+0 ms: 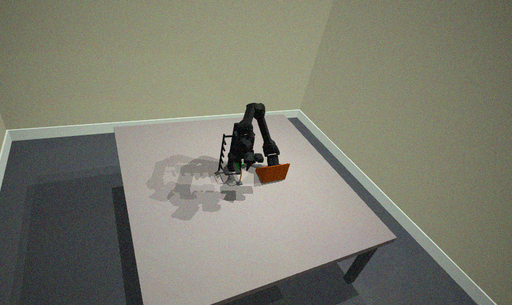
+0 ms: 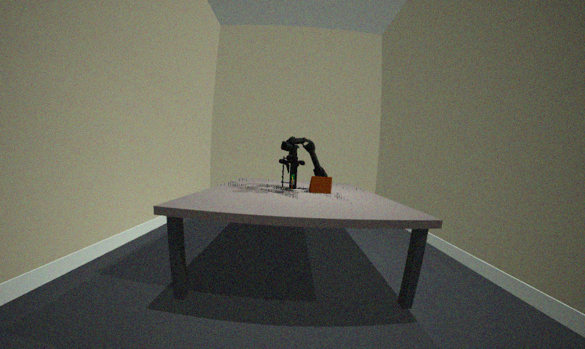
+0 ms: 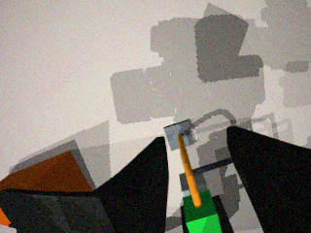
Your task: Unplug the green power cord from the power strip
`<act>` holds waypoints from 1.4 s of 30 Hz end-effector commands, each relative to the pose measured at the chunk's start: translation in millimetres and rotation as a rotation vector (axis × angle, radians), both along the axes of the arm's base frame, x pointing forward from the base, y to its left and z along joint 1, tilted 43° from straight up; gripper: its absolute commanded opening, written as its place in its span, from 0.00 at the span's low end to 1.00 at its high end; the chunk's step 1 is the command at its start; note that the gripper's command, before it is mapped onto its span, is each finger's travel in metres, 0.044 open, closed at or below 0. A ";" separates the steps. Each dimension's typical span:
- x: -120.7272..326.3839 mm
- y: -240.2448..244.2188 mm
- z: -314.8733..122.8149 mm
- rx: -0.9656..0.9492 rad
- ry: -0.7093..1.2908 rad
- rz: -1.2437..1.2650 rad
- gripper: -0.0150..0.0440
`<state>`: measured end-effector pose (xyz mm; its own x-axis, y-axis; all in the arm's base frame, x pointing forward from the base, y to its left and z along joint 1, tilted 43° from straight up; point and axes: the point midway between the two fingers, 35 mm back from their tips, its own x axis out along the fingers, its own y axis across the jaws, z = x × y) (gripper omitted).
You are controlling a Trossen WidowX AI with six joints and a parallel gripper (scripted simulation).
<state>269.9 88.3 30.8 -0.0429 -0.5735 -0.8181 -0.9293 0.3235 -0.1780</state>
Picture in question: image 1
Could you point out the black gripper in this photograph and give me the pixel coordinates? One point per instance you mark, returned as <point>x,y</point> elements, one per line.
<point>238,158</point>

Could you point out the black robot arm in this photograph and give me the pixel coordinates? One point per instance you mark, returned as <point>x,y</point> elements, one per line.
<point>247,141</point>

